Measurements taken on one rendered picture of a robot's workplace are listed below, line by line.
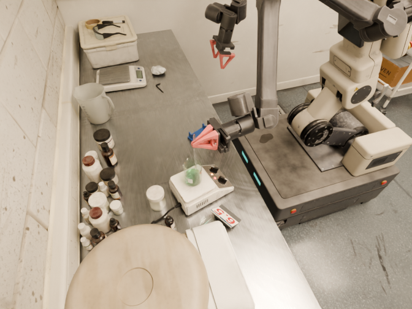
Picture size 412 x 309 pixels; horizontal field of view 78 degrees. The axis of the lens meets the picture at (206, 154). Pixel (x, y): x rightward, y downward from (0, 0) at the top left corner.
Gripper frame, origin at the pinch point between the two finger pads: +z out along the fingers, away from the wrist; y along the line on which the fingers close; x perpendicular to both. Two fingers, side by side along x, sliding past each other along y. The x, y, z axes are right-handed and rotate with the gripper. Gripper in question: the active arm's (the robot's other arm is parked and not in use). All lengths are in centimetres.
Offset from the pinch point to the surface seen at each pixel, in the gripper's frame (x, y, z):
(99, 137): 19.0, -37.2, 25.3
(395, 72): 62, -51, -211
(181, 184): 17.2, 0.3, 5.4
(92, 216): 16.2, -1.1, 34.5
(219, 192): 21.0, 6.9, -5.8
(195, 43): 39, -130, -63
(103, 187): 20.7, -13.5, 29.7
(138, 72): 23, -84, -5
